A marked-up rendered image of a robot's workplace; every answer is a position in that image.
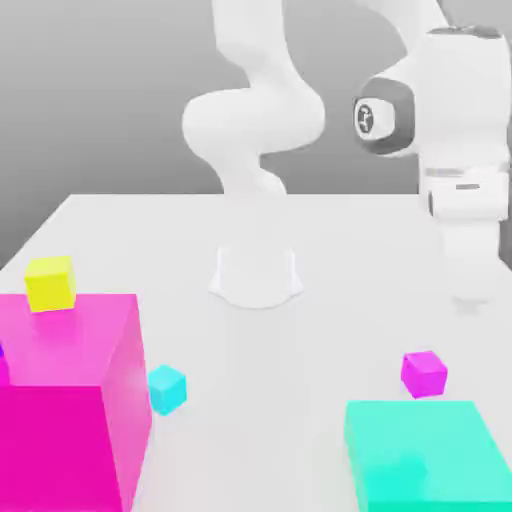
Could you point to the small magenta cube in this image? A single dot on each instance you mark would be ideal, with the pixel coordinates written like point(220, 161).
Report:
point(424, 375)

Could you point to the large turquoise box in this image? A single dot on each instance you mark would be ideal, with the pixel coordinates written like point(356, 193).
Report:
point(428, 452)

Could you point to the large pink box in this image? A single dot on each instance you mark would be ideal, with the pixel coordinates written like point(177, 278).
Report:
point(60, 420)

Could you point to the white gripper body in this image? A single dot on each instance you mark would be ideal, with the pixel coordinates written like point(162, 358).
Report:
point(471, 256)

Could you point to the small yellow cube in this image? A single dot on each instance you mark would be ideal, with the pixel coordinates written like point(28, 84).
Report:
point(50, 284)

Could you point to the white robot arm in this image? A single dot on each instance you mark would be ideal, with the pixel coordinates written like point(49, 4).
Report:
point(256, 120)

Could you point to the small cyan cube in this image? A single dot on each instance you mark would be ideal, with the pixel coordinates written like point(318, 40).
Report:
point(167, 390)

